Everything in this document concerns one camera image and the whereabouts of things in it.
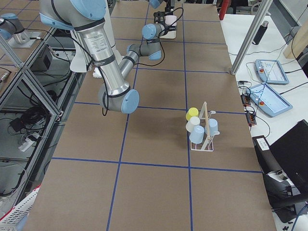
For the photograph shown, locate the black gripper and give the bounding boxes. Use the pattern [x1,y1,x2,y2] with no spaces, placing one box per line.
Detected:
[165,0,176,12]
[164,25,177,35]

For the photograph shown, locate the yellow plastic cup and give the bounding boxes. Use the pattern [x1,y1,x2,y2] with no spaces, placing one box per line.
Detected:
[185,107,199,121]

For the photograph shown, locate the cream white plastic cup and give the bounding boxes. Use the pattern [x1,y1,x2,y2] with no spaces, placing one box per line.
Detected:
[185,116,200,132]

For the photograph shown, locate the light blue plastic cup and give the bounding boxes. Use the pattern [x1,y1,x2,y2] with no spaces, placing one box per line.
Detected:
[208,118,218,136]

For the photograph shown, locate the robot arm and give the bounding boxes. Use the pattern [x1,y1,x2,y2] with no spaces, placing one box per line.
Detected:
[40,0,177,114]
[147,0,176,12]

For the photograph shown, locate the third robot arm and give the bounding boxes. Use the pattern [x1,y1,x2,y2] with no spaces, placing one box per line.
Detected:
[0,13,41,48]

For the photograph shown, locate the cream plastic tray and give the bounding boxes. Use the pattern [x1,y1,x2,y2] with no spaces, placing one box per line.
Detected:
[159,26,177,39]

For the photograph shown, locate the black water bottle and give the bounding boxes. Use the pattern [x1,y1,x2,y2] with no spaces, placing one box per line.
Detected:
[252,20,269,45]

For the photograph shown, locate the blue teach pendant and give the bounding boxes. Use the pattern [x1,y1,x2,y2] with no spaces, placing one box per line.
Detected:
[246,83,293,117]
[255,59,289,85]

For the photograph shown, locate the orange terminal block board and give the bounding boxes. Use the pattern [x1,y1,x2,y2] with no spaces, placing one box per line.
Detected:
[241,94,257,127]

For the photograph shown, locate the black laptop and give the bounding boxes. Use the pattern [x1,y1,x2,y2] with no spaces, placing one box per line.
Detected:
[270,119,308,193]

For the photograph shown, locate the black labelled box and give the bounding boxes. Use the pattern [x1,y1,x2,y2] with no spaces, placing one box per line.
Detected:
[252,135,289,182]

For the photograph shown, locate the white power strip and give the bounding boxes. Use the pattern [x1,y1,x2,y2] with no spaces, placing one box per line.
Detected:
[18,133,39,152]

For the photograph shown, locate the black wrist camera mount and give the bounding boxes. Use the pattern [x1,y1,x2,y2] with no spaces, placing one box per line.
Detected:
[154,11,166,25]

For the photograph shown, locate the aluminium frame post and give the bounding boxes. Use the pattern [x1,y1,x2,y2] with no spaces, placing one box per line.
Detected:
[230,0,273,75]

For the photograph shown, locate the white wire cup rack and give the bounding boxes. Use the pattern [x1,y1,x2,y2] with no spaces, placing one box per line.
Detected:
[190,102,220,152]

